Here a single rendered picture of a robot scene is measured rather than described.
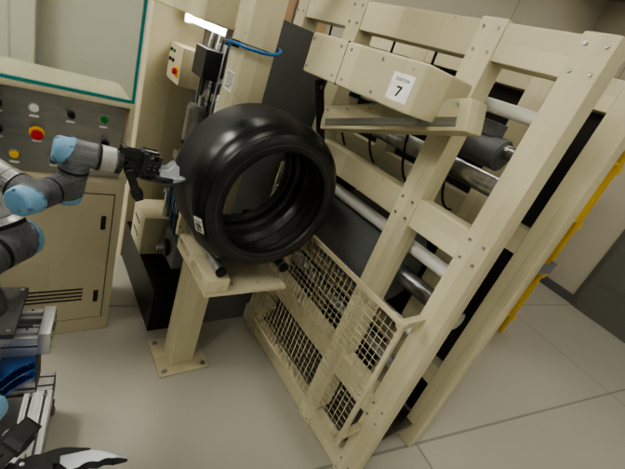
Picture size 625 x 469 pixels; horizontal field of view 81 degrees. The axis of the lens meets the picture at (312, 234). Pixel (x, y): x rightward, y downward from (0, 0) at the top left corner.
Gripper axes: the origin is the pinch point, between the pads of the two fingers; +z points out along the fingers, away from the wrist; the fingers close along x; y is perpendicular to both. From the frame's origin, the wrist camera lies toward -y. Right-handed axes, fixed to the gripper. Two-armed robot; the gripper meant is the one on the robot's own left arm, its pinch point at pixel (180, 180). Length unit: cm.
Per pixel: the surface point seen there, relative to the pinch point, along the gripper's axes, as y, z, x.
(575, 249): 5, 554, 20
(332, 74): 51, 43, 3
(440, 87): 59, 51, -37
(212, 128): 18.8, 6.1, 3.3
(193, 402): -117, 41, 0
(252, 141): 21.5, 13.1, -11.5
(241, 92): 31.2, 22.3, 24.9
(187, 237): -31.9, 17.8, 19.1
